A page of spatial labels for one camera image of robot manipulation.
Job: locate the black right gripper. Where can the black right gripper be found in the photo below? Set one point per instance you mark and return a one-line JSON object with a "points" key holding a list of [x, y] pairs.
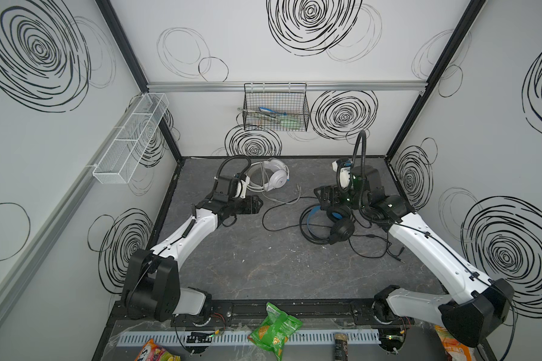
{"points": [[327, 195]]}

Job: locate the white headphones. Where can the white headphones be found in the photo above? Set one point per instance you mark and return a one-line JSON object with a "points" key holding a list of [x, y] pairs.
{"points": [[268, 175]]}

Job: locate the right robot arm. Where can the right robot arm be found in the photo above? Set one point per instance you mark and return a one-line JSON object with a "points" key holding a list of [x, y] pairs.
{"points": [[473, 306]]}

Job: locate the orange snack bag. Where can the orange snack bag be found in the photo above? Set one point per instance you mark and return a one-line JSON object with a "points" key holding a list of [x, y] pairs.
{"points": [[454, 349]]}

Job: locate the clear wall shelf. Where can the clear wall shelf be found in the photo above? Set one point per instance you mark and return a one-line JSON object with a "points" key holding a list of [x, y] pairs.
{"points": [[124, 154]]}

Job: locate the black blue headphones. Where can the black blue headphones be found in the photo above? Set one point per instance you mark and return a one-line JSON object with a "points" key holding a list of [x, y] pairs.
{"points": [[330, 226]]}

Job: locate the black wire basket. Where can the black wire basket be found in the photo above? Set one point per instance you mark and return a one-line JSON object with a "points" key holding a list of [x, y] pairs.
{"points": [[284, 111]]}

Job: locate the white slotted cable duct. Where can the white slotted cable duct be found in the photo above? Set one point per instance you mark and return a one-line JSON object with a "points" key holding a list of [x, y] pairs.
{"points": [[241, 338]]}

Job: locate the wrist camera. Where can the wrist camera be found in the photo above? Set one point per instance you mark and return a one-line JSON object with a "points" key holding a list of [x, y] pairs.
{"points": [[342, 167], [242, 186]]}

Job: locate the colourful snack packet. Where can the colourful snack packet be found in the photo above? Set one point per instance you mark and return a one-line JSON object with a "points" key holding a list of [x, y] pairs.
{"points": [[154, 352]]}

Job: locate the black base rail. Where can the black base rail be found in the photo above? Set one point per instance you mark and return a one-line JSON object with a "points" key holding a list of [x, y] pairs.
{"points": [[293, 309]]}

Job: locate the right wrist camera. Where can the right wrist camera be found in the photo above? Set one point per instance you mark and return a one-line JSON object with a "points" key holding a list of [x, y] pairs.
{"points": [[342, 167]]}

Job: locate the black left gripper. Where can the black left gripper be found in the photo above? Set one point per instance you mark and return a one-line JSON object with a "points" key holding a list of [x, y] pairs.
{"points": [[249, 204]]}

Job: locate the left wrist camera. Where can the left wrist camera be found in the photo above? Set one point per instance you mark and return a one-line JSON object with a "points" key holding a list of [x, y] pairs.
{"points": [[242, 186]]}

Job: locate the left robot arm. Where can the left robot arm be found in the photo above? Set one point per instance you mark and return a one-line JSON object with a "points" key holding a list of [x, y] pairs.
{"points": [[152, 284]]}

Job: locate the dark can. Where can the dark can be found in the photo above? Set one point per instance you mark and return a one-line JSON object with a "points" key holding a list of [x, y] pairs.
{"points": [[341, 347]]}

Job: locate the aluminium wall rail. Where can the aluminium wall rail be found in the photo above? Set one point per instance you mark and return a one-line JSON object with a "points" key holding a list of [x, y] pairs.
{"points": [[239, 86]]}

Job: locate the green snack bag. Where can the green snack bag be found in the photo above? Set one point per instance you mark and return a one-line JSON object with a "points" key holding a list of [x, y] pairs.
{"points": [[275, 331]]}

